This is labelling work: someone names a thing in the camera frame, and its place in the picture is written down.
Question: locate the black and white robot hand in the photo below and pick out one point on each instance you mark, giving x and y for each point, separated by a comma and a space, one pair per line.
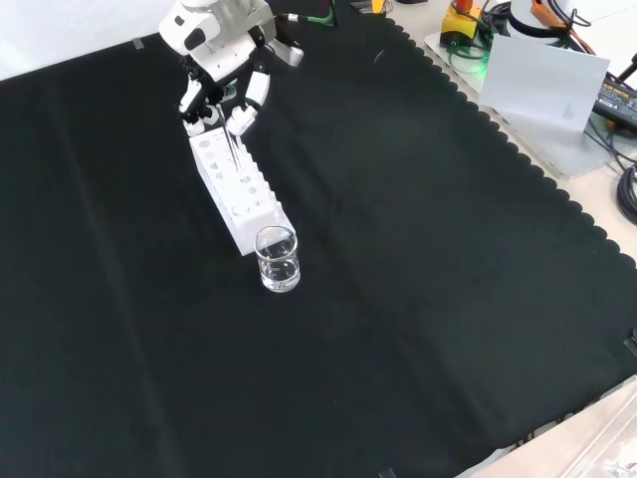
219, 45

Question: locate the white test tube rack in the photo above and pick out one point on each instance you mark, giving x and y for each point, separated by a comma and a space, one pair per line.
232, 191

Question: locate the grey tape strip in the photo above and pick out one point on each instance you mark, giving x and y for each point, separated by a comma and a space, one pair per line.
138, 44

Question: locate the hex key set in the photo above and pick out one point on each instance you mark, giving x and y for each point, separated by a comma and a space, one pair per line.
370, 5

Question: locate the small clear glass beaker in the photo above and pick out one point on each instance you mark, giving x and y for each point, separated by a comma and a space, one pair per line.
277, 261

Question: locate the yellow stop button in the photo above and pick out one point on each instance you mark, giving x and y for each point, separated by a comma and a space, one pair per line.
461, 22

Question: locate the black bench cloth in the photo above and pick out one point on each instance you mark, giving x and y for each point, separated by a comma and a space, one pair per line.
398, 249

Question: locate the pale board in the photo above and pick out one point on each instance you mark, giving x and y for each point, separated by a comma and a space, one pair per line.
542, 84

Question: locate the black power adapter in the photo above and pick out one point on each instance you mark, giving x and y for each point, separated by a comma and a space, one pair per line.
617, 103

